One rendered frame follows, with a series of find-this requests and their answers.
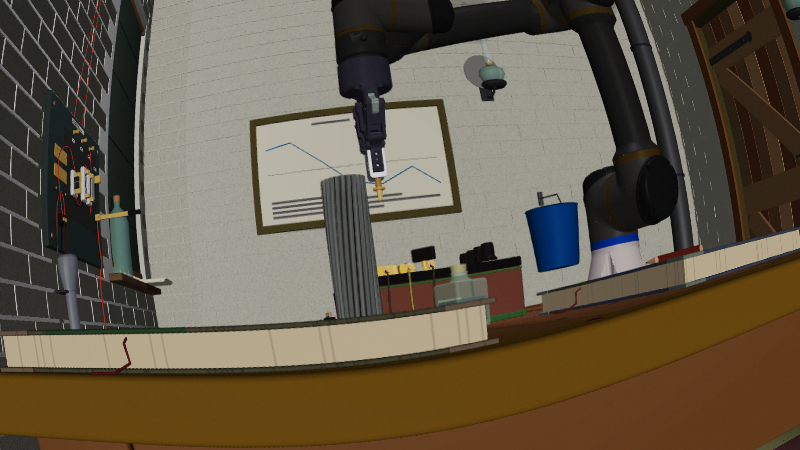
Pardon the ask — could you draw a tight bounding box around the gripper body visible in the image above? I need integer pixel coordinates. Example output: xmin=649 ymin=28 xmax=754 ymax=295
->
xmin=352 ymin=92 xmax=389 ymax=153

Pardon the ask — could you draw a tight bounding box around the brass plug with black head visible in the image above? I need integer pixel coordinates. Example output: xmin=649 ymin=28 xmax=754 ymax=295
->
xmin=372 ymin=149 xmax=386 ymax=202

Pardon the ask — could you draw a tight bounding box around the grey ribbed cylinder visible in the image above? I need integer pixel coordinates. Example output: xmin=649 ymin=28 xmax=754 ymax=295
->
xmin=319 ymin=174 xmax=384 ymax=319

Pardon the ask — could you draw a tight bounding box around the black knob cluster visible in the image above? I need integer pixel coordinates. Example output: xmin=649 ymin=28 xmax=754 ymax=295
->
xmin=459 ymin=241 xmax=499 ymax=268

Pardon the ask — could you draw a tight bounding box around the clear glass ink bottle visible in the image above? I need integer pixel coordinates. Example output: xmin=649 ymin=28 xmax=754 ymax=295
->
xmin=433 ymin=263 xmax=493 ymax=308

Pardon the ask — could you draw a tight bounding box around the red-brown box with black top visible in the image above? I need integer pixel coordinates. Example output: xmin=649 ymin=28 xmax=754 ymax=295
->
xmin=377 ymin=255 xmax=527 ymax=324

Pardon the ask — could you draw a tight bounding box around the blue bucket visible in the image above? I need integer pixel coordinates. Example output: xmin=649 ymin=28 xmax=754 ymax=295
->
xmin=524 ymin=191 xmax=582 ymax=274

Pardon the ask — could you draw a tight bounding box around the long cream-edged slab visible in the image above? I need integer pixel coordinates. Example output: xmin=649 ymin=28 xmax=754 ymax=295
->
xmin=0 ymin=304 xmax=500 ymax=377

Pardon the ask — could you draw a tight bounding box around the teal glass bottle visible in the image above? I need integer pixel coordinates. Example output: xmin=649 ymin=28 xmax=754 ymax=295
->
xmin=109 ymin=194 xmax=135 ymax=277

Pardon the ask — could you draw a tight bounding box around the dark grey stove pipe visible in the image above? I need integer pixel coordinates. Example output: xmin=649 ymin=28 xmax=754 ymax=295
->
xmin=615 ymin=0 xmax=696 ymax=252

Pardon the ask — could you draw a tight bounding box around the red-brown flat book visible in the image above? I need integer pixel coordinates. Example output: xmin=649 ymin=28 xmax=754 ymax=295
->
xmin=646 ymin=244 xmax=705 ymax=264

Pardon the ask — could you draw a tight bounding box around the short cream-edged slab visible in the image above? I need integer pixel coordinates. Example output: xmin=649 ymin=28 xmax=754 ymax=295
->
xmin=536 ymin=227 xmax=800 ymax=314

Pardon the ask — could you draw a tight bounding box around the brown wooden plank door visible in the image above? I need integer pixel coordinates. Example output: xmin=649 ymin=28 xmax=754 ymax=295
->
xmin=681 ymin=0 xmax=800 ymax=243

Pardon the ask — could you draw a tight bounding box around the framed wall chart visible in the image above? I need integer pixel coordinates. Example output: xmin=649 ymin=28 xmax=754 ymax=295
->
xmin=249 ymin=98 xmax=463 ymax=237

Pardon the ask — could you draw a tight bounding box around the teal wall oil lamp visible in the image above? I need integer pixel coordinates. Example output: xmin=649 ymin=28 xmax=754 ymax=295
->
xmin=463 ymin=40 xmax=509 ymax=103

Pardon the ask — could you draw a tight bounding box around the dark green wall panel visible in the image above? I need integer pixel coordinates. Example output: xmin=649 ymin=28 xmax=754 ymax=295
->
xmin=106 ymin=0 xmax=155 ymax=280

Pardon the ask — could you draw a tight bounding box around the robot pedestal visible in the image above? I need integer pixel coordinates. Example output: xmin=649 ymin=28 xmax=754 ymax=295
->
xmin=587 ymin=234 xmax=646 ymax=281

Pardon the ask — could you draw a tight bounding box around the small wooden wall shelf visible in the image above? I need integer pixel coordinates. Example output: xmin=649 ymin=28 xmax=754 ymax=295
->
xmin=108 ymin=271 xmax=174 ymax=297

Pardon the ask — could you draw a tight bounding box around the red wire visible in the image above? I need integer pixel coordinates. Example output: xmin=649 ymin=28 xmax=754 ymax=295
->
xmin=72 ymin=0 xmax=105 ymax=126

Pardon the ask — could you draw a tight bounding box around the dark green wall switchboard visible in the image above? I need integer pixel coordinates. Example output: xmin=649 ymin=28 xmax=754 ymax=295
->
xmin=41 ymin=90 xmax=105 ymax=270

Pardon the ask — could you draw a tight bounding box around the grey metal stand post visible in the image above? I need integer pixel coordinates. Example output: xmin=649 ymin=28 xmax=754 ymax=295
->
xmin=55 ymin=252 xmax=82 ymax=331

